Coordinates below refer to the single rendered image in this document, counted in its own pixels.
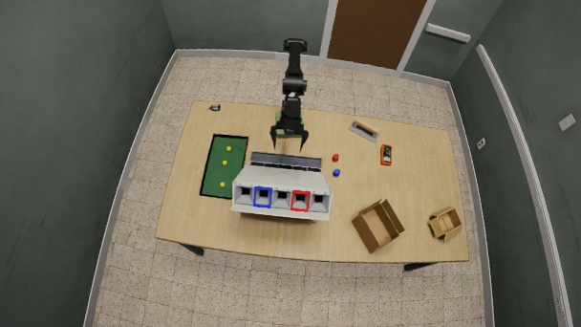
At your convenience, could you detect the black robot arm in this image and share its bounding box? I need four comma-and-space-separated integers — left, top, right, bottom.
279, 38, 308, 135

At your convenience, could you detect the red square band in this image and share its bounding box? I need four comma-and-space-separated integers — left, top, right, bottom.
290, 190, 311, 212

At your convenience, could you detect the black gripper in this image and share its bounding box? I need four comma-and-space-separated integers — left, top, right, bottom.
269, 121, 309, 152

